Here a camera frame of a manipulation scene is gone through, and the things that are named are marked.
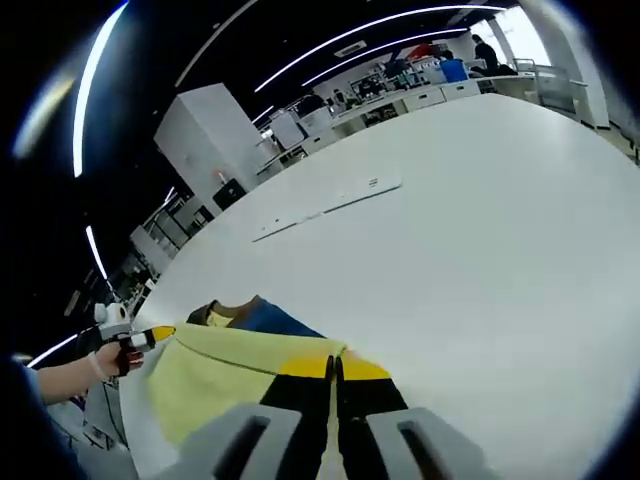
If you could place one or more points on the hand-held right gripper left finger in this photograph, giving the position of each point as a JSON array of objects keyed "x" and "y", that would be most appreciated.
[{"x": 290, "y": 435}]

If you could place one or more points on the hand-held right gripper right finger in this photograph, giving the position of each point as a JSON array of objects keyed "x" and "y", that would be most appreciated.
[{"x": 380, "y": 435}]

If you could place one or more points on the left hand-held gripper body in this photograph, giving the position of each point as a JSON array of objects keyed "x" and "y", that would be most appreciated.
[{"x": 112, "y": 320}]

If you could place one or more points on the yellow blue grey garment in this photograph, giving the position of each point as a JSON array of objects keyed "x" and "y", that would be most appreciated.
[{"x": 215, "y": 370}]

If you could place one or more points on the person's left hand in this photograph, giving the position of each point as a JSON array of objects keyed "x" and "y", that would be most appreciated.
[{"x": 105, "y": 362}]

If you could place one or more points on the person's light blue shirt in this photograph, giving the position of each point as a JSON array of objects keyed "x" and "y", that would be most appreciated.
[{"x": 45, "y": 440}]

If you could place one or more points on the black box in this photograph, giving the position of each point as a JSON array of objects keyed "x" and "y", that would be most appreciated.
[{"x": 229, "y": 195}]

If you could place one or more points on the white square pillar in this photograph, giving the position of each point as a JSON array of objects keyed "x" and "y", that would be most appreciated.
[{"x": 210, "y": 140}]

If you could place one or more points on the white board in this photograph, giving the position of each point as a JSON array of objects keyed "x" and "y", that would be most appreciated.
[{"x": 287, "y": 131}]

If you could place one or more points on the white cabinet row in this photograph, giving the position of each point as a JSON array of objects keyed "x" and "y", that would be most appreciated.
[{"x": 425, "y": 97}]

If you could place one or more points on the blue storage bin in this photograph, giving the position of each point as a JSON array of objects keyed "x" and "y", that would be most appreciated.
[{"x": 454, "y": 70}]

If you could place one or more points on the translucent mesh office chair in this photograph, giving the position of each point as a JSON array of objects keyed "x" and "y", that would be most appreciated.
[{"x": 556, "y": 87}]

